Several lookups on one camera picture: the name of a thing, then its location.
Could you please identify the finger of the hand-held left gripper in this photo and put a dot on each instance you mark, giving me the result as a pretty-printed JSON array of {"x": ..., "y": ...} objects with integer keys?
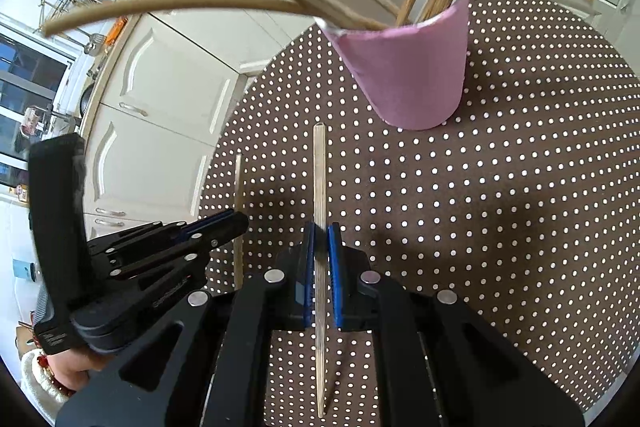
[
  {"x": 165, "y": 259},
  {"x": 200, "y": 227}
]

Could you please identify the wooden chopstick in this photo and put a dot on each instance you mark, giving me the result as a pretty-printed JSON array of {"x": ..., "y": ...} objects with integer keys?
[
  {"x": 320, "y": 172},
  {"x": 239, "y": 187}
]

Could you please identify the orange packet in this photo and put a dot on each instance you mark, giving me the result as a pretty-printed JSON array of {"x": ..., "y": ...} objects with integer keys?
[{"x": 115, "y": 32}]

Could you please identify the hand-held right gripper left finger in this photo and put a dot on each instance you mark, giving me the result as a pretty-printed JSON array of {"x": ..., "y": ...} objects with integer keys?
[{"x": 309, "y": 277}]

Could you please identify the window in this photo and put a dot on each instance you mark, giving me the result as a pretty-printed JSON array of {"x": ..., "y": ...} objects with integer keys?
[{"x": 30, "y": 72}]

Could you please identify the pink paper cup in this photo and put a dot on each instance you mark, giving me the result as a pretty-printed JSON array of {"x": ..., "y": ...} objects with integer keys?
[{"x": 410, "y": 77}]

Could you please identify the person's left forearm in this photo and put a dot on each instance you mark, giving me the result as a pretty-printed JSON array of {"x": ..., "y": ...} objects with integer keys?
[{"x": 35, "y": 382}]

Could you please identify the person's left hand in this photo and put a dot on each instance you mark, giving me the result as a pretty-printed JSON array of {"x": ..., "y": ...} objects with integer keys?
[{"x": 82, "y": 367}]

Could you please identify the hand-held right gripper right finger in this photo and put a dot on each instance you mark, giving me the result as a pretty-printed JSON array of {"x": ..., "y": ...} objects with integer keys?
[{"x": 335, "y": 277}]

